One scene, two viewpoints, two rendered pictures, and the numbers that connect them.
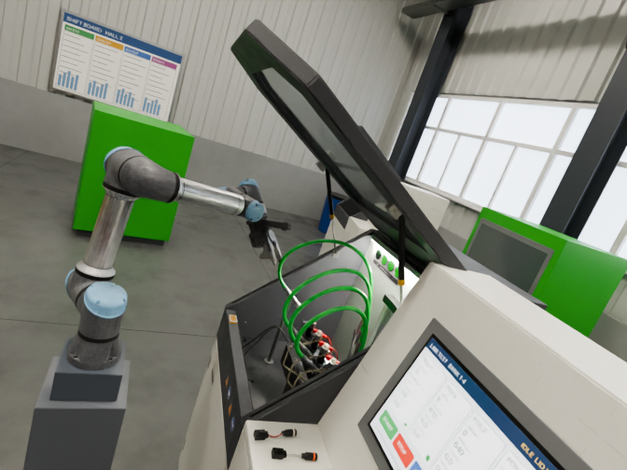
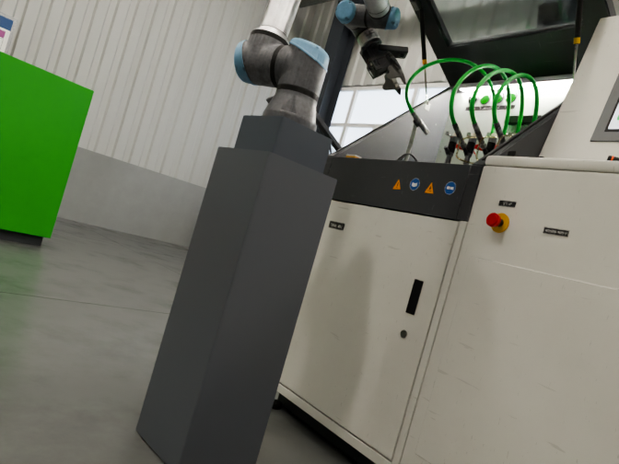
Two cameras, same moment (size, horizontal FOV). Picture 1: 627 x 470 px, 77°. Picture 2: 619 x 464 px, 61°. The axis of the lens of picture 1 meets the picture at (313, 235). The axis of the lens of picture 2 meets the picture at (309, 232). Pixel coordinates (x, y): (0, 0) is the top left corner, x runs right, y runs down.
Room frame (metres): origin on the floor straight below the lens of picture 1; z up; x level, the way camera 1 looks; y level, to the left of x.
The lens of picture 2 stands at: (-0.34, 0.79, 0.62)
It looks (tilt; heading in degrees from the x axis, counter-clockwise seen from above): 1 degrees up; 344
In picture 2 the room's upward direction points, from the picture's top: 16 degrees clockwise
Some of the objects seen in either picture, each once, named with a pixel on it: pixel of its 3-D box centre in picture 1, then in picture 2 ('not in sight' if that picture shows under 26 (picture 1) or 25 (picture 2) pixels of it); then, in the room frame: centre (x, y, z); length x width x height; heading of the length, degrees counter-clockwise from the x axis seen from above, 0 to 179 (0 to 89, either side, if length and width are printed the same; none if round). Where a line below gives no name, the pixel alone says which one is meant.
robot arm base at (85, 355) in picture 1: (96, 341); (293, 110); (1.07, 0.53, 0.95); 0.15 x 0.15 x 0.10
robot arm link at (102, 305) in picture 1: (103, 308); (302, 68); (1.07, 0.54, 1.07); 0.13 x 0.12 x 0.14; 50
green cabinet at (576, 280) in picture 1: (512, 305); not in sight; (3.83, -2.12, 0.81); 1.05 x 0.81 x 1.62; 20
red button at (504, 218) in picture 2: not in sight; (496, 221); (0.83, -0.01, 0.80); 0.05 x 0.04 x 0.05; 21
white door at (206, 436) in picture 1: (199, 460); (350, 309); (1.26, 0.13, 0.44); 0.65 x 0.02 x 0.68; 21
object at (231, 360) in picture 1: (231, 370); (390, 185); (1.26, 0.12, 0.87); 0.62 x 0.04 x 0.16; 21
